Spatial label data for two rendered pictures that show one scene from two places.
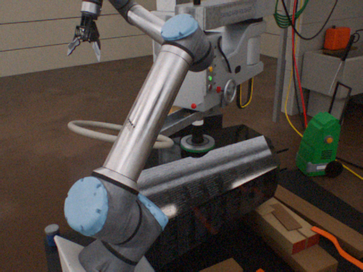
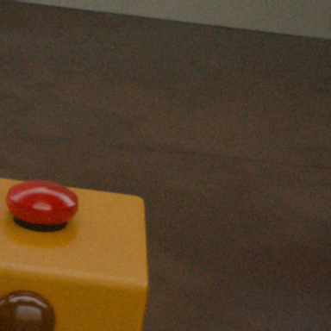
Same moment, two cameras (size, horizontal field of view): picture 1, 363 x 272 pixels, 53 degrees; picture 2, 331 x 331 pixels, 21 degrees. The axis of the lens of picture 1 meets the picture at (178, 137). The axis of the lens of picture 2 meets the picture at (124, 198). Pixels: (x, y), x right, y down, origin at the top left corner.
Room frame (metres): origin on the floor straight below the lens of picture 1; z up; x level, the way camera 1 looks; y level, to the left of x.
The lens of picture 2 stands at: (0.36, 1.14, 1.28)
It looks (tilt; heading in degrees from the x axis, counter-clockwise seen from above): 22 degrees down; 20
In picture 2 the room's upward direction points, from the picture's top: 9 degrees clockwise
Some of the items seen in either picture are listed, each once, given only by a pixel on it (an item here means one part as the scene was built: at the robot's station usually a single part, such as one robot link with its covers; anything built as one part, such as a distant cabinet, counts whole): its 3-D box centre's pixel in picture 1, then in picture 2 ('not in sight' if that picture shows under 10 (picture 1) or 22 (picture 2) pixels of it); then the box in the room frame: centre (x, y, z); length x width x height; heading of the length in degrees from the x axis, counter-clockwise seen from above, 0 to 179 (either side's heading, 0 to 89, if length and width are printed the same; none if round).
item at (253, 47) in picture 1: (246, 48); not in sight; (2.62, -0.51, 1.32); 0.19 x 0.19 x 0.20
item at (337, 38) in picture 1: (340, 37); not in sight; (4.80, -2.13, 1.00); 0.50 x 0.22 x 0.33; 119
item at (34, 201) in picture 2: not in sight; (42, 203); (0.75, 1.33, 1.09); 0.04 x 0.04 x 0.02
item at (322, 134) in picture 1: (322, 130); not in sight; (3.14, -1.36, 0.43); 0.35 x 0.35 x 0.87; 9
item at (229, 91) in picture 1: (224, 90); not in sight; (2.11, -0.29, 1.18); 0.15 x 0.10 x 0.15; 144
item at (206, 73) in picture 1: (207, 68); not in sight; (1.96, -0.17, 1.35); 0.08 x 0.03 x 0.28; 144
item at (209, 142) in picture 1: (197, 141); not in sight; (2.09, -0.12, 0.85); 0.21 x 0.21 x 0.01
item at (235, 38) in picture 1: (230, 62); not in sight; (2.40, -0.36, 1.28); 0.74 x 0.23 x 0.49; 144
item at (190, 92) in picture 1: (204, 69); not in sight; (2.15, -0.17, 1.30); 0.36 x 0.22 x 0.45; 144
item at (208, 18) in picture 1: (227, 12); not in sight; (2.37, -0.33, 1.60); 0.96 x 0.25 x 0.17; 144
